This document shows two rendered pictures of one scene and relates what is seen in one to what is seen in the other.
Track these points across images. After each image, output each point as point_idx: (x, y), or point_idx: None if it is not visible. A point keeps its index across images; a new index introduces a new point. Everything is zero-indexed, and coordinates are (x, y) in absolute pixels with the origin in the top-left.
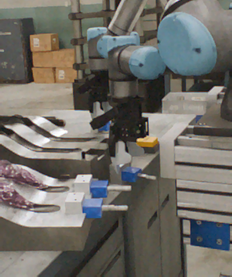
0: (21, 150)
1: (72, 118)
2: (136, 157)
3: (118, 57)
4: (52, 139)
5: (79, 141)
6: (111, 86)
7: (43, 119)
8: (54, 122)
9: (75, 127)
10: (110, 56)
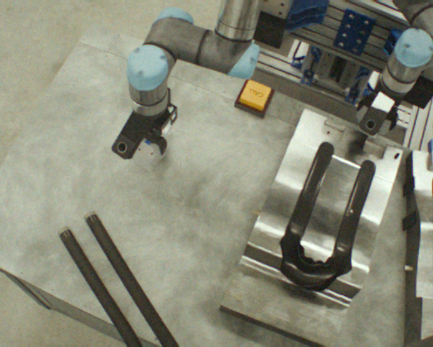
0: (367, 231)
1: (41, 205)
2: (287, 116)
3: None
4: (309, 202)
5: (324, 165)
6: (411, 85)
7: (264, 211)
8: (105, 229)
9: (107, 197)
10: (424, 66)
